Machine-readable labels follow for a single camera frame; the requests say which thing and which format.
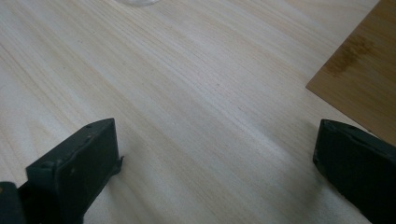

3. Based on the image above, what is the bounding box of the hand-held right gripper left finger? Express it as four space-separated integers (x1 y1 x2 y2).
18 118 124 224

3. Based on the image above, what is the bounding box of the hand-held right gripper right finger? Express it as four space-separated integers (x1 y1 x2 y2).
312 119 396 224

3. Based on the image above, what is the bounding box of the brown bamboo board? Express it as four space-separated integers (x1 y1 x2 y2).
305 0 396 147

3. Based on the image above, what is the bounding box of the clear glass container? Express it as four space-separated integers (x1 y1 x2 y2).
114 0 161 7

